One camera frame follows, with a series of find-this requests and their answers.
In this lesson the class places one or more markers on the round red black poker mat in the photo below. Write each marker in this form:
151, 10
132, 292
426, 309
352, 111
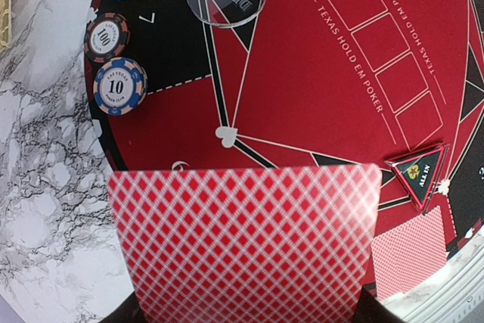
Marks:
311, 82

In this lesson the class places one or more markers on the red playing card deck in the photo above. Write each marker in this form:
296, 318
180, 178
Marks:
247, 245

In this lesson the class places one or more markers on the woven bamboo tray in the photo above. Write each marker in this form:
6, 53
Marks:
5, 1

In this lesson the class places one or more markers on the aluminium front rail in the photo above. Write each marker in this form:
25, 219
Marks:
453, 294

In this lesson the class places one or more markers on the blue green chip stack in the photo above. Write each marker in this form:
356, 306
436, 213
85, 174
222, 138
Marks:
106, 37

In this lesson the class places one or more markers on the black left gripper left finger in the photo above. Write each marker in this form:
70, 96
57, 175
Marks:
128, 312

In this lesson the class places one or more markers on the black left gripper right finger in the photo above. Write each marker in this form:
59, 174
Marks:
369, 310

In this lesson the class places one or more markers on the black triangular button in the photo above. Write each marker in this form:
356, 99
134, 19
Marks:
418, 172

